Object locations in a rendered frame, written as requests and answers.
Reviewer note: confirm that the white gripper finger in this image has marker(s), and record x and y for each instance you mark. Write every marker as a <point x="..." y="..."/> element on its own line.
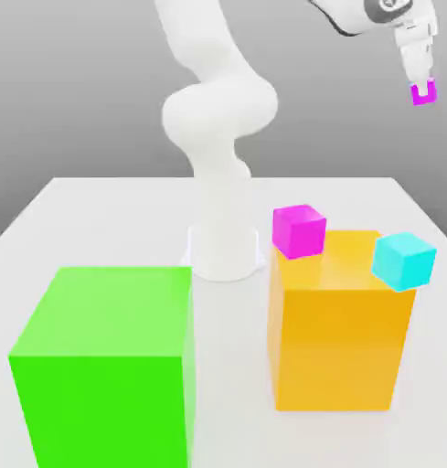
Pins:
<point x="423" y="87"/>

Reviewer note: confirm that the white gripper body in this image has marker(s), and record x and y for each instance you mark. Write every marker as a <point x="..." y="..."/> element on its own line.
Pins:
<point x="415" y="55"/>

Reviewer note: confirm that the small magenta cube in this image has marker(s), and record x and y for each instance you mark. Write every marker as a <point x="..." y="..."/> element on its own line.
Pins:
<point x="300" y="234"/>
<point x="424" y="100"/>

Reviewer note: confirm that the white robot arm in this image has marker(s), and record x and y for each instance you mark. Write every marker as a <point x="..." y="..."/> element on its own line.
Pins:
<point x="215" y="109"/>

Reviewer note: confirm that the small cyan cube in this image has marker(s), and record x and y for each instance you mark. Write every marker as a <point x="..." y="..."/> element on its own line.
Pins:
<point x="404" y="261"/>

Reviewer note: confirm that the large orange box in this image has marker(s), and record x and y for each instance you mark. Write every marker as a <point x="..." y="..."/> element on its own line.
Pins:
<point x="340" y="343"/>

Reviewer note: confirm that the large green box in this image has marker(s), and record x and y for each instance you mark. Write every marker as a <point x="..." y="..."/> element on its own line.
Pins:
<point x="102" y="384"/>

